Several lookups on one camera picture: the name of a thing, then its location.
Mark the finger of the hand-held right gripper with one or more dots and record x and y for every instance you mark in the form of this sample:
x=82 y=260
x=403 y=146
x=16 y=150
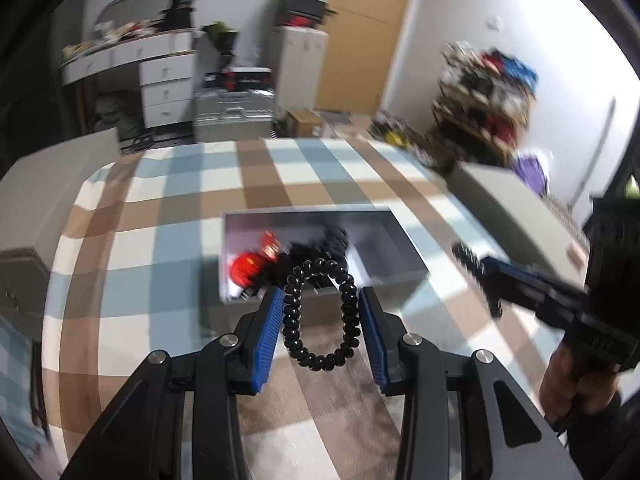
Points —
x=520 y=280

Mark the white cabinet with boxes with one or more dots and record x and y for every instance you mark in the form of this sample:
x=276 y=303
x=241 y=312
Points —
x=297 y=70

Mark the desk clutter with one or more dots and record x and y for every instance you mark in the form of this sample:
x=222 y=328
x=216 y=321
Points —
x=120 y=32

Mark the blue plaid bedding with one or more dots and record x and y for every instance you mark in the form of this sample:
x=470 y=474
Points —
x=17 y=385

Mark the grey cabinet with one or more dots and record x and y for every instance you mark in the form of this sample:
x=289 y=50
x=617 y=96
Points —
x=45 y=190

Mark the person's right hand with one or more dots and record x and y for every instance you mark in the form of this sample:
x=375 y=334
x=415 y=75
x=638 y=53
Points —
x=575 y=385

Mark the white desk with drawers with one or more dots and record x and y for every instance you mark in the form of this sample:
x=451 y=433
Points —
x=165 y=77

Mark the wooden shoe rack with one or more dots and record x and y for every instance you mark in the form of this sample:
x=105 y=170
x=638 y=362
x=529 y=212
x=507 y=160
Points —
x=485 y=105

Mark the plaid tablecloth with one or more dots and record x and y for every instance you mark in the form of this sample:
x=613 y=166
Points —
x=165 y=220

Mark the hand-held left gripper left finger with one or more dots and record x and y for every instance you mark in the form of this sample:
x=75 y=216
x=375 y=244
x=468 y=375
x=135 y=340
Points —
x=265 y=335

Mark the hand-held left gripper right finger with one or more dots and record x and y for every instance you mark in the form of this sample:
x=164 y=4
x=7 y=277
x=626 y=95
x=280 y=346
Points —
x=372 y=335

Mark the grey rectangular box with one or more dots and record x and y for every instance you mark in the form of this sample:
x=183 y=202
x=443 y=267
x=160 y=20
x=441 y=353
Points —
x=380 y=240

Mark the cardboard box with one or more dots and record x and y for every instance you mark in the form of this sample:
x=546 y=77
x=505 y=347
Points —
x=302 y=122

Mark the white arched mirror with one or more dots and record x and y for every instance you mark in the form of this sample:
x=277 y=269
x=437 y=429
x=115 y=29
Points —
x=125 y=5

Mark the grey bench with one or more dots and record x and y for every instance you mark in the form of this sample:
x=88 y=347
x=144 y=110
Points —
x=505 y=195

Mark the silver suitcase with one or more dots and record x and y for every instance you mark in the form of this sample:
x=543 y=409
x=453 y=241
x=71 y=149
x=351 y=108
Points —
x=232 y=115

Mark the black shoe box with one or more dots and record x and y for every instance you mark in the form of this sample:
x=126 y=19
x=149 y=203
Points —
x=300 y=12

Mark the black scrunchie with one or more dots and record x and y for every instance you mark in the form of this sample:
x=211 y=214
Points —
x=295 y=257

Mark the white wall switch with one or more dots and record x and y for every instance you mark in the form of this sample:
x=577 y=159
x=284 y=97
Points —
x=495 y=23

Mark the purple bag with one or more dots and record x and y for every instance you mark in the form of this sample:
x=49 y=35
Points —
x=530 y=172

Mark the red ornament hair clip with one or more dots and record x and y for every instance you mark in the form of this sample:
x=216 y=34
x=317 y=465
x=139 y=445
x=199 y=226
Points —
x=247 y=267

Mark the black wrapped bouquet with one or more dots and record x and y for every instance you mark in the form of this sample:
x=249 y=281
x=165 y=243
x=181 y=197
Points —
x=220 y=37

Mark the wooden door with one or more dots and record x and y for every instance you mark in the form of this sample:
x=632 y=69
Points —
x=365 y=35

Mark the red and black box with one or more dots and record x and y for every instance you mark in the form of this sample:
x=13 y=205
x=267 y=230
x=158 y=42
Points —
x=247 y=78

